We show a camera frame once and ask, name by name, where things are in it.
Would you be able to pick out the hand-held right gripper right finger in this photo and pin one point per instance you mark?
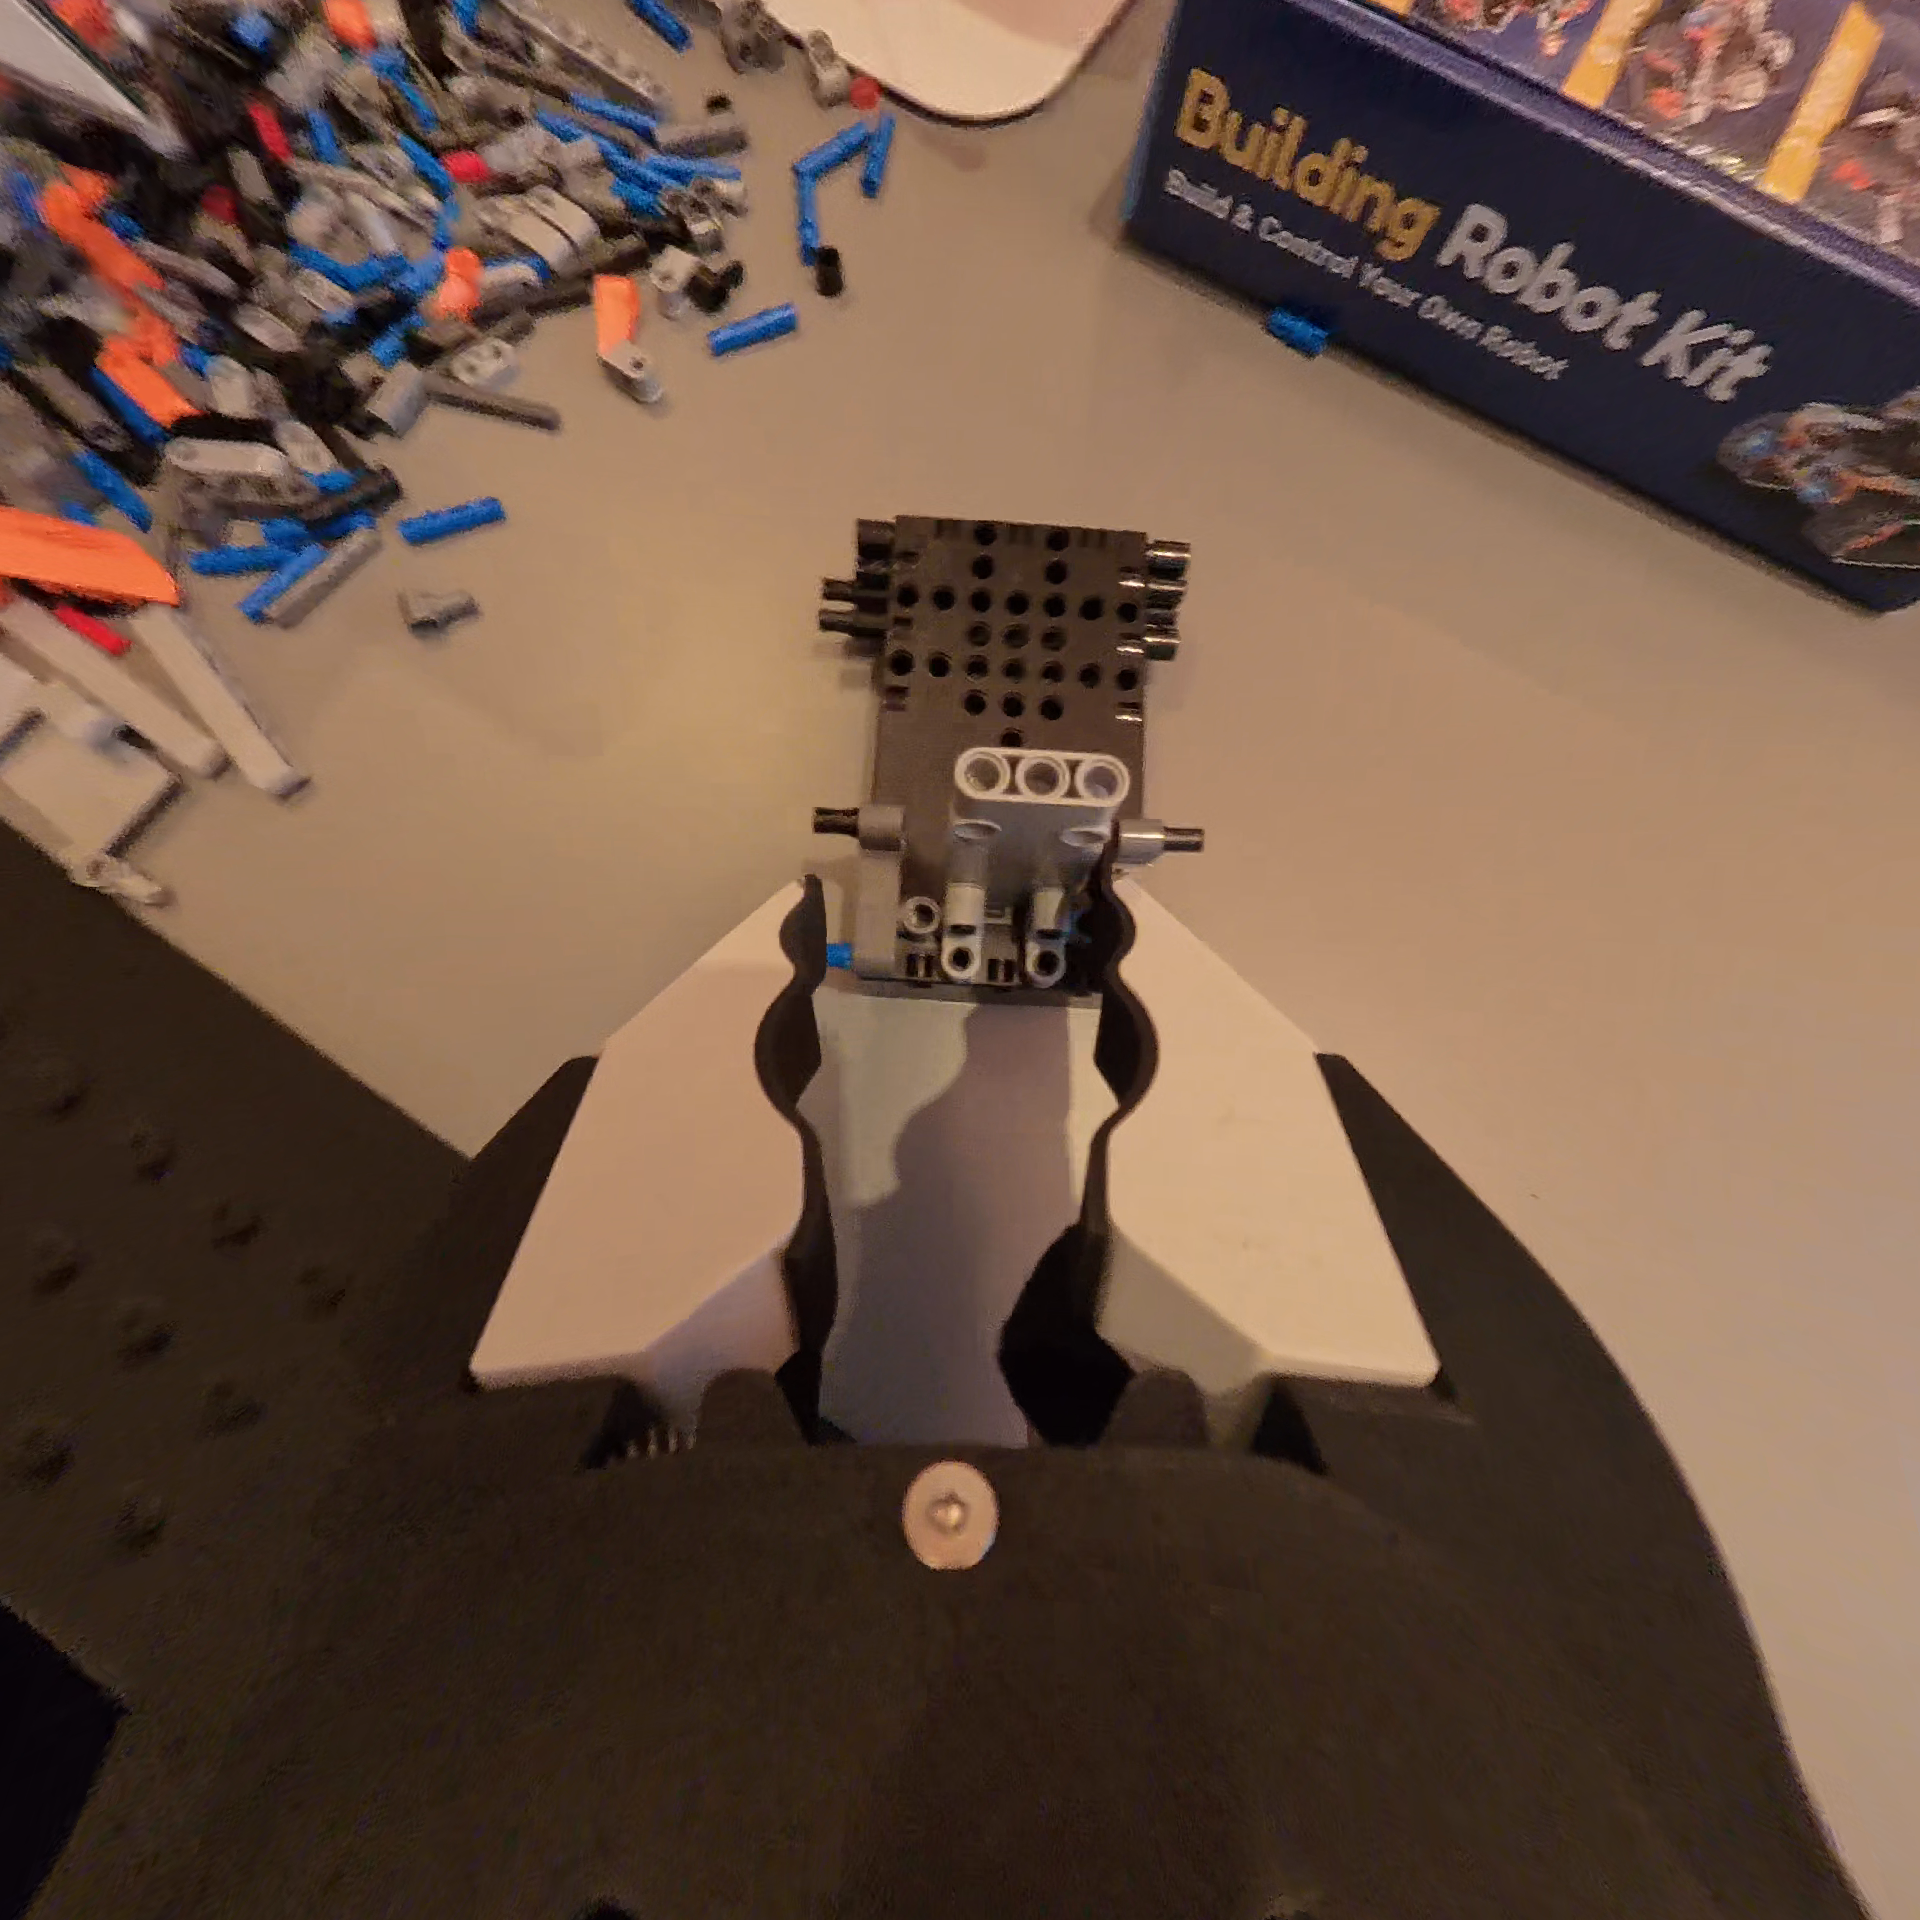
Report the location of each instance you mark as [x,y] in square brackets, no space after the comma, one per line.
[1258,1202]

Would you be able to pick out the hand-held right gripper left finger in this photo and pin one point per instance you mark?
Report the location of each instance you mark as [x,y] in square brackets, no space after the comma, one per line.
[646,1202]

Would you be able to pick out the dark grey short beam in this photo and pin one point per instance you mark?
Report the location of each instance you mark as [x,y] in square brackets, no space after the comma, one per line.
[882,839]

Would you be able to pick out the grey frame piece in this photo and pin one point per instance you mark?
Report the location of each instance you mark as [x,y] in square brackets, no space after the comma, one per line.
[1035,818]

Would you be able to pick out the black perforated motor block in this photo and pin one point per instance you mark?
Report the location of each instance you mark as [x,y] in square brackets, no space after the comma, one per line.
[1018,631]

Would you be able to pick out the pile of small building pieces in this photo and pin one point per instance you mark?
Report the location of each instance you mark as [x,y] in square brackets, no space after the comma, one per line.
[299,195]

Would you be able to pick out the light grey cross connector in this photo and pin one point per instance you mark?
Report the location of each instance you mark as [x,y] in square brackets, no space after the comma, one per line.
[130,881]

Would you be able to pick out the long light grey beam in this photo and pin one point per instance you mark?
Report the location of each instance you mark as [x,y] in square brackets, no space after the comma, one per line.
[104,681]
[227,706]

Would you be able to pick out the large grey panel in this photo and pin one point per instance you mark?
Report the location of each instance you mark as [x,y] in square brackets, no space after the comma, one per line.
[75,793]

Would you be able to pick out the orange curved panel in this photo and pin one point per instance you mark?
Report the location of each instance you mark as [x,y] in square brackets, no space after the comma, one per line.
[75,555]

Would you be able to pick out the blue robot kit box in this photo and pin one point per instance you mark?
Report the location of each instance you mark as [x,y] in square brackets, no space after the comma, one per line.
[1499,181]

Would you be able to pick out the white book stand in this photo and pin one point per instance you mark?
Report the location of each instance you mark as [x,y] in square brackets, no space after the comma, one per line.
[977,46]

